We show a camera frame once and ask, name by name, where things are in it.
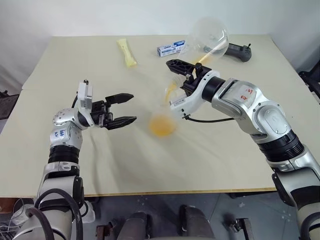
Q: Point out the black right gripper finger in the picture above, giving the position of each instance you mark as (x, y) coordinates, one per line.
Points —
(181, 67)

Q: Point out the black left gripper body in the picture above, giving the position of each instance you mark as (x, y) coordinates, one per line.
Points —
(100, 112)

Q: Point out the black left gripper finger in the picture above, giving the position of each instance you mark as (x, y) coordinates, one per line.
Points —
(122, 122)
(120, 98)

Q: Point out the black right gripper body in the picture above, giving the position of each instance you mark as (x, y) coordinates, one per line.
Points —
(193, 77)

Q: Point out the narrow clear plastic cup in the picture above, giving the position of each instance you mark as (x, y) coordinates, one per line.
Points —
(162, 125)

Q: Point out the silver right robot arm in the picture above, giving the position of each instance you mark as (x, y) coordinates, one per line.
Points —
(270, 120)

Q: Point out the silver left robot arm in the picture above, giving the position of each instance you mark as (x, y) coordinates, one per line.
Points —
(65, 135)

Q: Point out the blue and white carton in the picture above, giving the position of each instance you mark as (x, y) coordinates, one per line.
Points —
(167, 50)

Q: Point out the yellow plastic sachet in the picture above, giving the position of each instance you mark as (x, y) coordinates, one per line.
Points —
(126, 53)

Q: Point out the grey handheld remote controller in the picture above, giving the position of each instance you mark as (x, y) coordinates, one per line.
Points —
(240, 52)

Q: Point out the dark rounded block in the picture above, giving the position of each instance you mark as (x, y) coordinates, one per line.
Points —
(138, 227)
(196, 222)

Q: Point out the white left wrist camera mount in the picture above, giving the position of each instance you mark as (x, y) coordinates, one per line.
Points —
(85, 97)

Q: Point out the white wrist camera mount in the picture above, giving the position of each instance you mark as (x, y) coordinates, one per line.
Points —
(185, 103)
(85, 97)

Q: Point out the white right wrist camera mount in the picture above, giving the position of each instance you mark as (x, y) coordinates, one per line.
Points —
(185, 103)

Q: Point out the black metal frame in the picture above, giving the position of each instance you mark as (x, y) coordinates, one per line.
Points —
(312, 80)

